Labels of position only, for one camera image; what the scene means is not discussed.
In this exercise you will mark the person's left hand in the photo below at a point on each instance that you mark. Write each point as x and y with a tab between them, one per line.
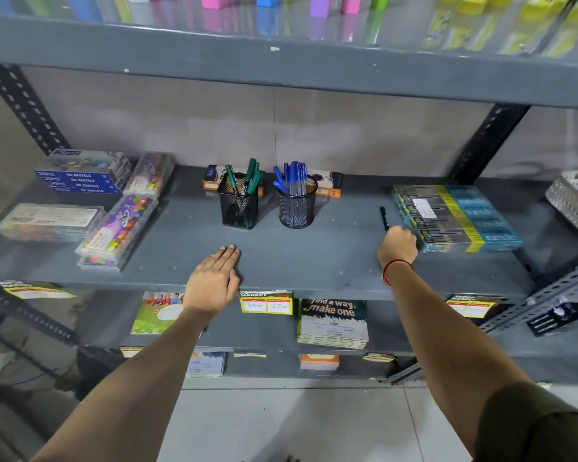
211	283

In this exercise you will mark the person's right hand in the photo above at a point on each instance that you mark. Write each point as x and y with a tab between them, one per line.
395	247

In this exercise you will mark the person's left thumb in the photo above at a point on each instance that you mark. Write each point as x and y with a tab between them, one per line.
234	284

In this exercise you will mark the person's right fingers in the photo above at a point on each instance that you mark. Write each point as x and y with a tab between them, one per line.
410	241

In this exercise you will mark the black pen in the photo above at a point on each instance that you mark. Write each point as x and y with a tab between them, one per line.
383	217

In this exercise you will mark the person's left forearm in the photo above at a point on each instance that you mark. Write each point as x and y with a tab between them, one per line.
139	394

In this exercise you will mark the person's right forearm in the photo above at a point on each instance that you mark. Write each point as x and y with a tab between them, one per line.
443	341

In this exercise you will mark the red wrist thread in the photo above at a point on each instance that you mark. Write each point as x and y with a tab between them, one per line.
396	263

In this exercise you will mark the yellow price label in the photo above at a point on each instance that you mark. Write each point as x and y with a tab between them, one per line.
472	307
266	303
33	289

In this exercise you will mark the stack of blue yellow boxes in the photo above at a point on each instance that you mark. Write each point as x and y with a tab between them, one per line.
455	216

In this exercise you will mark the square black mesh pen holder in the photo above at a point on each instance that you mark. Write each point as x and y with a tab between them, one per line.
238	209

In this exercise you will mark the green picture notebook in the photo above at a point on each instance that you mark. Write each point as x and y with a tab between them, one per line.
156	315

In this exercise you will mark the round black mesh pen holder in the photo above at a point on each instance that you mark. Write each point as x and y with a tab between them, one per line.
297	209

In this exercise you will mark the orange and black box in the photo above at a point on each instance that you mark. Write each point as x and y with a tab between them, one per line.
211	177
328	183

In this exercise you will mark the green pen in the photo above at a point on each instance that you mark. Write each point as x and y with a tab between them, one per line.
255	183
231	177
248	173

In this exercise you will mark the stack of black cover notebooks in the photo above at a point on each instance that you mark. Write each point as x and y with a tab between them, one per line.
335	324

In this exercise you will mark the orange notepad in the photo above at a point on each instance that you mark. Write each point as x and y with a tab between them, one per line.
319	362

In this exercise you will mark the bunch of blue pens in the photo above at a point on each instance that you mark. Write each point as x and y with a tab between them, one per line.
291	177

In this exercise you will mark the clear case of colourful markers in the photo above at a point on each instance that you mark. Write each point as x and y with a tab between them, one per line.
118	230

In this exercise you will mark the clear case of crayons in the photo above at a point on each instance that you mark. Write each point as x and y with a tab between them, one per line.
149	174

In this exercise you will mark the slanted grey slotted angle bar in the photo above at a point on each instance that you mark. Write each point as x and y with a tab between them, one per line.
534	307

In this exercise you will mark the black paper tag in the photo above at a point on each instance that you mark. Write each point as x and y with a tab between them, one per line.
558	318

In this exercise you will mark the blue pastel box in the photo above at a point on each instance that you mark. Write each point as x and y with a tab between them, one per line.
89	161
89	185
94	190
84	180

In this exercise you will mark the clear case of sketch pens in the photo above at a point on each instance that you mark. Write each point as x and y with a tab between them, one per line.
48	221

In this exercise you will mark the grey metal shelf rack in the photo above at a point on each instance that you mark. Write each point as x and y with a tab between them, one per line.
289	67

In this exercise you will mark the olive green sleeve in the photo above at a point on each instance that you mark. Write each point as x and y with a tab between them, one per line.
539	428

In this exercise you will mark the row of pastel plastic items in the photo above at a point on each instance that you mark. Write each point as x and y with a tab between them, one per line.
318	4

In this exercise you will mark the row of yellow boxes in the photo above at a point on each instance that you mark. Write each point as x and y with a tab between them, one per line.
534	7

